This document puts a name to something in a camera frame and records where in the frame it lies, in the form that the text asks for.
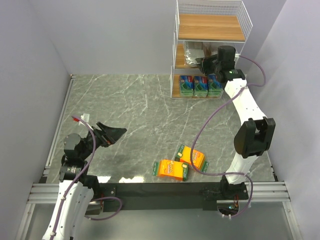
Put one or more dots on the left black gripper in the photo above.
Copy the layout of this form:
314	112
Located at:
102	136

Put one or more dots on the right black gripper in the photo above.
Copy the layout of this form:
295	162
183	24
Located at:
204	64

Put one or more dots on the blue green sponge pack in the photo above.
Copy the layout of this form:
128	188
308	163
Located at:
186	86
200	86
215	89

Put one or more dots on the blue green sponge pack back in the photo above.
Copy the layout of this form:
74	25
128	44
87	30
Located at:
186	86

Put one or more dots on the orange sponge pack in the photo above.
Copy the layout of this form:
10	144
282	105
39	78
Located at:
198	158
170	168

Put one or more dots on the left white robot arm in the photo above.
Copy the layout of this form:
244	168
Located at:
76	189

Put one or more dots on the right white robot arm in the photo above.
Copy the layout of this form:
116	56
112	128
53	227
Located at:
256	131

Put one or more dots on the black base bar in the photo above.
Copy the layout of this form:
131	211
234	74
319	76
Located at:
174	195

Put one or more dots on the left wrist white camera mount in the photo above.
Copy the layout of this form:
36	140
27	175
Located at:
85	117

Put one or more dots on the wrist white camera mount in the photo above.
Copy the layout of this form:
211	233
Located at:
237	56
85	117

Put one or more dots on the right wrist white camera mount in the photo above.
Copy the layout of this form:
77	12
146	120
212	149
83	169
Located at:
237	56

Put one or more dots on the white wire wooden shelf rack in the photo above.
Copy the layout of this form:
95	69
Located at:
226	22

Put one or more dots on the aluminium frame rail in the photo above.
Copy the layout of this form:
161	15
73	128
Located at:
42	192

